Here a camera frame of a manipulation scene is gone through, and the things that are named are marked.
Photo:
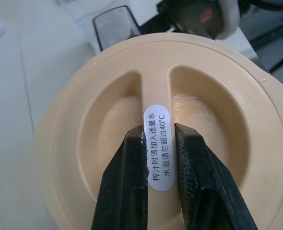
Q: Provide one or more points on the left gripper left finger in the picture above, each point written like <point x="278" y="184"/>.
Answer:
<point x="122" y="187"/>

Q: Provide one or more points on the clear blender jar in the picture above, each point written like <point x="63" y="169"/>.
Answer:
<point x="115" y="26"/>

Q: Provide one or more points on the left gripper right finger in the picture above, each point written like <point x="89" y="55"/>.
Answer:
<point x="208" y="191"/>

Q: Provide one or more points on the cream blender lid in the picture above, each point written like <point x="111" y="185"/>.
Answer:
<point x="108" y="83"/>

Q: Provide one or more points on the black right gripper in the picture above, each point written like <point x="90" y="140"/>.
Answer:
<point x="194" y="14"/>

